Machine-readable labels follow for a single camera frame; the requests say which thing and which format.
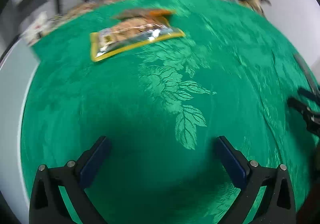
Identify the white plastic bag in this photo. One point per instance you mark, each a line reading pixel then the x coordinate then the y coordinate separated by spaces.
pixel 37 29

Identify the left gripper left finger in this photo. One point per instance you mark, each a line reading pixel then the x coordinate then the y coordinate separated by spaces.
pixel 46 202

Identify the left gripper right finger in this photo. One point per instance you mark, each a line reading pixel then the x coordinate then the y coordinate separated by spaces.
pixel 278 202

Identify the white storage box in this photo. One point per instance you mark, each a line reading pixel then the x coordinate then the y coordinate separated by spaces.
pixel 17 72

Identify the green embroidered bedspread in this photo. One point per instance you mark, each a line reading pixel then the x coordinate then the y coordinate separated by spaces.
pixel 161 106

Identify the orange brown snack pouch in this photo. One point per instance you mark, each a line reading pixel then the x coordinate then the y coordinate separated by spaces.
pixel 143 12

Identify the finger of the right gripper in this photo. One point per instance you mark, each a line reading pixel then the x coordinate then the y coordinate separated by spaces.
pixel 310 117

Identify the yellow peanut snack bag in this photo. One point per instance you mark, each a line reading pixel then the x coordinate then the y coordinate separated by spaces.
pixel 129 34

